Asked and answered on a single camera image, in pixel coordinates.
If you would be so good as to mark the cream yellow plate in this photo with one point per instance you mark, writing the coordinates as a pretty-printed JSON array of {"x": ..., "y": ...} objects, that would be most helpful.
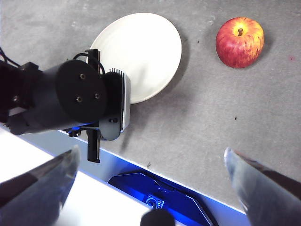
[{"x": 141, "y": 51}]

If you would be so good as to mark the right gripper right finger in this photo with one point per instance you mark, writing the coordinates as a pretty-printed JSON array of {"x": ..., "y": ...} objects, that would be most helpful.
[{"x": 265, "y": 195}]

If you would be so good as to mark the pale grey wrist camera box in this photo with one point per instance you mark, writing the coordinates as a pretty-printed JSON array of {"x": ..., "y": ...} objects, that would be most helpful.
[{"x": 125, "y": 101}]

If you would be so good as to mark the red apple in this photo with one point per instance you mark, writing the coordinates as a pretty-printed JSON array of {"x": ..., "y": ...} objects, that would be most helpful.
[{"x": 240, "y": 44}]

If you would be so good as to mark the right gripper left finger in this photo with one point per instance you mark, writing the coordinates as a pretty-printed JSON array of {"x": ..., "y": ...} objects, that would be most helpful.
[{"x": 35, "y": 200}]

